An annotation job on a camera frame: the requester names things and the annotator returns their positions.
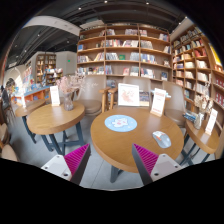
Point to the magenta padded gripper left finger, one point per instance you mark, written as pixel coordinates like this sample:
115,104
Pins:
70,167

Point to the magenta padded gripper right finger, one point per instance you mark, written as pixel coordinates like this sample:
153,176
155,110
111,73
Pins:
152,166

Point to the grey computer mouse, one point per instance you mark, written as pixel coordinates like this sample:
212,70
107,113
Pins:
162,139

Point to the round wooden left table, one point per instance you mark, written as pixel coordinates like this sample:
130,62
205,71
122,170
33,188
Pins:
51,123

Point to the round wooden right table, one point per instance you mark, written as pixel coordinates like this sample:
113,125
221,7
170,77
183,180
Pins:
209,143

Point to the round blue coaster mat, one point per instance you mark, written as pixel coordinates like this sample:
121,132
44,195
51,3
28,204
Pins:
120,123

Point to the white tall sign card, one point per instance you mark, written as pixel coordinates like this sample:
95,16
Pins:
158,102

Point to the far left wooden table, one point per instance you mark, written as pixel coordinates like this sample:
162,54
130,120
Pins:
23,112

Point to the white illustrated display card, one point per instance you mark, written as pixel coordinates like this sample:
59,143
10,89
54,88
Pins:
128,94

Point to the tan upholstered armchair left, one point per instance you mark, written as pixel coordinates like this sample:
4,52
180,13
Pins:
93,94

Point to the tan upholstered armchair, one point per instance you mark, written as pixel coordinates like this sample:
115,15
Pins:
93,94
145,98

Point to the white sign on left table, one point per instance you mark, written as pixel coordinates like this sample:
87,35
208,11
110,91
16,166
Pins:
55,99

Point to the white sign on table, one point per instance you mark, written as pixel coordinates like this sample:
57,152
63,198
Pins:
211,121
55,99

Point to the vase with flowers right table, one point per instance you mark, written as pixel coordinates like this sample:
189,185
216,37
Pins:
204,103

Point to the glass vase with dried flowers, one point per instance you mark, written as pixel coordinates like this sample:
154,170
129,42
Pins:
68,85

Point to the white sign on right table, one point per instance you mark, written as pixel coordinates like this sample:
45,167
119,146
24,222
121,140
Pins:
211,121

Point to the tan upholstered armchair middle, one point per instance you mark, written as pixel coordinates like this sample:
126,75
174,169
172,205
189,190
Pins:
145,98

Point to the distant wooden bookshelf left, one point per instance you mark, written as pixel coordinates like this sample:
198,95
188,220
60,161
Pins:
45,68

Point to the large wooden bookshelf back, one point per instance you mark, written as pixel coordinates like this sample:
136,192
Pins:
124,49

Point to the wooden bookshelf right wall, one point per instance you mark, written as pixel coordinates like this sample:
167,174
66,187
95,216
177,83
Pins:
196,64

